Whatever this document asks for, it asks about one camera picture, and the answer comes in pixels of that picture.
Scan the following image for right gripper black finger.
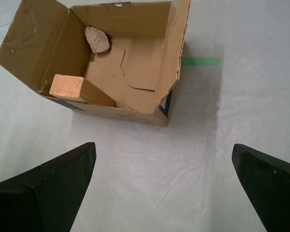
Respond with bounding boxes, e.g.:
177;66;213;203
232;144;290;232
0;142;97;232

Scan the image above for light wooden block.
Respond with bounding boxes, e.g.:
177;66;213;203
49;74;116;107

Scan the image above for brown cardboard box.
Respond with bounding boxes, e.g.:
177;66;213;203
0;0;191;127

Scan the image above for speckled pink granite rock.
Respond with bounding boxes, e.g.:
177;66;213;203
84;26;111;54

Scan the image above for white plastic table cover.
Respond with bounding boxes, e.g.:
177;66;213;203
0;0;290;232

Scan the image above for green tape strip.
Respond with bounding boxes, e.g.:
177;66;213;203
180;57;220;67

